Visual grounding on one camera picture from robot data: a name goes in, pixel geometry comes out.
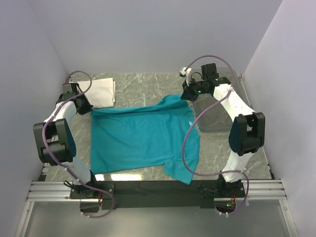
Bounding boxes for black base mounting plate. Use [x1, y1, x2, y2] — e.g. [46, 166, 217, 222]
[70, 180, 246, 212]

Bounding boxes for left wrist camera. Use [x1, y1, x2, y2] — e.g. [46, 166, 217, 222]
[62, 82, 79, 96]

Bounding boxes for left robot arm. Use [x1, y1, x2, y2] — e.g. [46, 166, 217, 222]
[33, 94, 99, 198]

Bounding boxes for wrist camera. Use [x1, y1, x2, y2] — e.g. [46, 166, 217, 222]
[179, 67, 192, 85]
[62, 82, 79, 96]

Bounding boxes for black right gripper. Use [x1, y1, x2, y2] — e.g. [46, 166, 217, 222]
[181, 77, 208, 103]

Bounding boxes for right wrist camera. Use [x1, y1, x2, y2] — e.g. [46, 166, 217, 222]
[179, 67, 192, 85]

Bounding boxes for aluminium rail frame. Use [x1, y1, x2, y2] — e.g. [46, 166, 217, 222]
[15, 180, 298, 237]

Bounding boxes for clear plastic bin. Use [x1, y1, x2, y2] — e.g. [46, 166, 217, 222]
[193, 74, 250, 133]

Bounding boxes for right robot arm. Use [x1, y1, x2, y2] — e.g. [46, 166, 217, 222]
[180, 63, 265, 197]

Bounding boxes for folded white t shirt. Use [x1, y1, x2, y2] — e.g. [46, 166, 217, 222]
[85, 78, 116, 110]

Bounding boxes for teal t shirt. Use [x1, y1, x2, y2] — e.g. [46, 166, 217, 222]
[90, 95, 200, 185]

